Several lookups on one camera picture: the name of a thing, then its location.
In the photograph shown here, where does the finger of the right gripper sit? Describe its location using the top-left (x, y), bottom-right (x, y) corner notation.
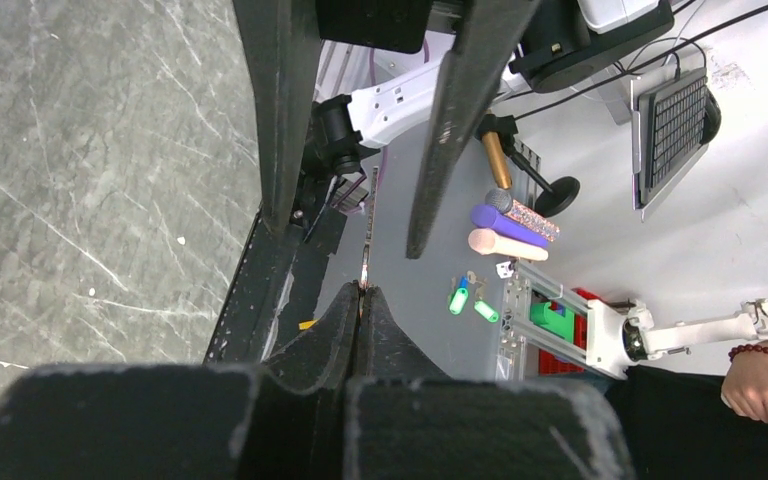
top-left (233, 0), bottom-right (321, 234)
top-left (405, 0), bottom-right (539, 259)

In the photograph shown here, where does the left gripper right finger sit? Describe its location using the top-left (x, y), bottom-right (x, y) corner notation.
top-left (345, 284), bottom-right (635, 479)

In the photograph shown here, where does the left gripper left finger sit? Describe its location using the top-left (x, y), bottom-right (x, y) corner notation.
top-left (0, 283), bottom-right (361, 479)

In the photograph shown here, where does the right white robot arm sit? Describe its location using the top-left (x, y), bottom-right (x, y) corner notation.
top-left (233, 1), bottom-right (538, 259)

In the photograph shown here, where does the operator hand with bracelet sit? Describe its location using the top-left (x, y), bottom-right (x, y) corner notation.
top-left (721, 341), bottom-right (768, 424)

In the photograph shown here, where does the green key tag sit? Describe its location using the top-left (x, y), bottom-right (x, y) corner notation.
top-left (474, 300), bottom-right (500, 323)
top-left (448, 276), bottom-right (469, 316)

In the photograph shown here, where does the glitter handheld microphone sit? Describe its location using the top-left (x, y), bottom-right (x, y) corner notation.
top-left (485, 188), bottom-right (560, 242)

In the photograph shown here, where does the gold microphone on stand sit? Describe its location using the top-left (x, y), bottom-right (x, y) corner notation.
top-left (475, 111), bottom-right (580, 218)

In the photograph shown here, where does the green and red toy box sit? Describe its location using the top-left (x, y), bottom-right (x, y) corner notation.
top-left (525, 290), bottom-right (588, 376)

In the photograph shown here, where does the tan foam cylinder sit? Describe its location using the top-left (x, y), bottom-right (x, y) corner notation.
top-left (467, 229), bottom-right (549, 261)

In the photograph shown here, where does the black keyboard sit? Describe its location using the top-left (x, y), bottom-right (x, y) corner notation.
top-left (629, 66), bottom-right (722, 221)

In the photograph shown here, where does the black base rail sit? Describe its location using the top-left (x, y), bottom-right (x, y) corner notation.
top-left (203, 177), bottom-right (349, 364)

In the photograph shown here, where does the black desk cable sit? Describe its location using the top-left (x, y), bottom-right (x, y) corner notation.
top-left (503, 0), bottom-right (768, 124)

